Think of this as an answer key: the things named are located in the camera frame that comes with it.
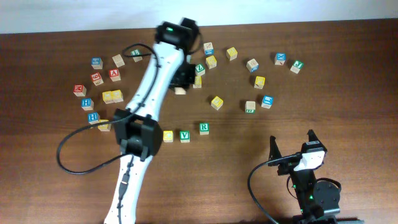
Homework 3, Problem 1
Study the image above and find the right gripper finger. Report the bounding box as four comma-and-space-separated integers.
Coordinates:
306, 129, 325, 152
269, 136, 282, 161

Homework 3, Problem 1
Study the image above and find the green V block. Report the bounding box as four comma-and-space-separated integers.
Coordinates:
180, 131, 190, 143

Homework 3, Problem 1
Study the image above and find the yellow C block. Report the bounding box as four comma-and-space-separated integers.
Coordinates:
163, 130, 174, 143

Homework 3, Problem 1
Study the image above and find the blue P block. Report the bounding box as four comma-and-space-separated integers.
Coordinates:
174, 87, 187, 95

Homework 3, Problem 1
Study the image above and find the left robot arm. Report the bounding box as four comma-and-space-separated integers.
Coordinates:
104, 18, 202, 224

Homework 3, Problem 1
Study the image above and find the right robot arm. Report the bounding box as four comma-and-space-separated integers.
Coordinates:
269, 130, 364, 223

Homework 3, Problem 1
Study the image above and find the yellow block below Z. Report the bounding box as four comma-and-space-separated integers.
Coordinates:
193, 76, 202, 88

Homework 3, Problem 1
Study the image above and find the green Z block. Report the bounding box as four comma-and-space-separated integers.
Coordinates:
195, 63, 205, 77

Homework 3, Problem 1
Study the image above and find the yellow block near Z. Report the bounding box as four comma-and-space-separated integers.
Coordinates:
206, 55, 217, 69

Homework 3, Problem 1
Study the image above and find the yellow block centre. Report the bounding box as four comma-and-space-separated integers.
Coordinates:
211, 96, 224, 110

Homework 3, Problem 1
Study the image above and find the yellow block top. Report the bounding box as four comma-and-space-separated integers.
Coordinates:
226, 47, 238, 61

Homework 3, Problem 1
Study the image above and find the blue I block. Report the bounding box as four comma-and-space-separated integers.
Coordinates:
261, 95, 274, 109

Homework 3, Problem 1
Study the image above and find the wooden block green R side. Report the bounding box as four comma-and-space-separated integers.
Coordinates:
245, 101, 256, 114

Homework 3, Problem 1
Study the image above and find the green L block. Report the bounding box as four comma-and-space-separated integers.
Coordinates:
131, 49, 142, 62

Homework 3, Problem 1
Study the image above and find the wooden block blue D side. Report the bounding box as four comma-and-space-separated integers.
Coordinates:
246, 58, 259, 72

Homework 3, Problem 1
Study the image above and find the plain wooden block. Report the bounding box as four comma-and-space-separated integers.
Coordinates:
112, 54, 125, 68

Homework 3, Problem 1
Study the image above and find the red A block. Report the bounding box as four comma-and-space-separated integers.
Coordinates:
109, 68, 121, 82

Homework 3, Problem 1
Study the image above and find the yellow block right of pair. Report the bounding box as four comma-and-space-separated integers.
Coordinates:
111, 90, 124, 103

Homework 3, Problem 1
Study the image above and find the yellow block of pair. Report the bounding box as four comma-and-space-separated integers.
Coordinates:
111, 90, 124, 103
102, 91, 114, 104

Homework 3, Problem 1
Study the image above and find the green J block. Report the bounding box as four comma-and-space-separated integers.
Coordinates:
290, 60, 304, 74

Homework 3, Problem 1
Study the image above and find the yellow block left of pair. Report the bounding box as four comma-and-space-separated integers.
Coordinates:
102, 91, 114, 104

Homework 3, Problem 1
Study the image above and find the blue X block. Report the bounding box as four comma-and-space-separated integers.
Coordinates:
274, 52, 287, 65

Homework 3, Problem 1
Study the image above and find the blue S block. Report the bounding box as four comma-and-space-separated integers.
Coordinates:
91, 57, 103, 70

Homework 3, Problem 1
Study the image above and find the red 6 block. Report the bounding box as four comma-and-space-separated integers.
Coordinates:
90, 72, 104, 86

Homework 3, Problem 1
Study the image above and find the yellow O block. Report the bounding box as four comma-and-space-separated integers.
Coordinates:
98, 119, 111, 132

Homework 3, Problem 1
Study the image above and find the blue H block lower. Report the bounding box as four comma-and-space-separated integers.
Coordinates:
88, 112, 100, 124

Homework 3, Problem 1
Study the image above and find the blue h block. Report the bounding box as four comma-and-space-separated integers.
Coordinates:
88, 112, 100, 124
81, 98, 94, 111

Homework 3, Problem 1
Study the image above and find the blue H block upper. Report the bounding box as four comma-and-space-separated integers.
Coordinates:
81, 98, 94, 111

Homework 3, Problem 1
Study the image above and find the red M block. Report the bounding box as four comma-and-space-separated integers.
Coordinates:
73, 85, 86, 97

